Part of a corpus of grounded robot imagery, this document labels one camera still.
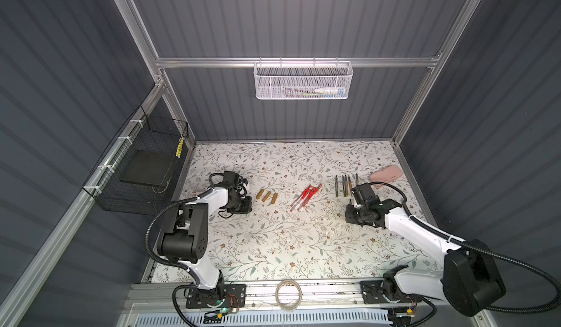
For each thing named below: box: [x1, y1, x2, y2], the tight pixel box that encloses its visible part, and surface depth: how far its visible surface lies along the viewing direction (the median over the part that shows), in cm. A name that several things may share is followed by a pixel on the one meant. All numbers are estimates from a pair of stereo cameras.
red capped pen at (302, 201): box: [289, 191, 316, 213], surface depth 99 cm
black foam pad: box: [119, 149, 172, 187], surface depth 72 cm
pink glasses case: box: [370, 164, 404, 190], surface depth 107 cm
